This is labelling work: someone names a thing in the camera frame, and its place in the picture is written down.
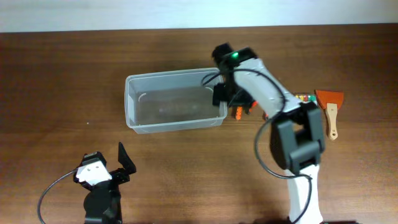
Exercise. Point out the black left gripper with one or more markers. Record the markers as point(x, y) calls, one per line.
point(117, 177)

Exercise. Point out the red handled cutting pliers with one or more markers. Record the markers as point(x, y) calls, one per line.
point(265, 116)

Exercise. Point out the clear plastic storage container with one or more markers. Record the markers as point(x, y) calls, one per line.
point(172, 101)

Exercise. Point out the orange scraper wooden handle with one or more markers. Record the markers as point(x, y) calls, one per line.
point(331, 102)

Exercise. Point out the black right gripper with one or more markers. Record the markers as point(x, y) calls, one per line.
point(237, 100)

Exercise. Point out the orange perforated bar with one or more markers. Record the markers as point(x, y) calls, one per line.
point(238, 113)

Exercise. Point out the clear box of bits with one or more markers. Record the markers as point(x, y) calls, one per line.
point(307, 98)

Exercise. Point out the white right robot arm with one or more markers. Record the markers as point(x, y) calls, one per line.
point(296, 140)

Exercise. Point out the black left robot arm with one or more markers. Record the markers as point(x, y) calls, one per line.
point(103, 202)

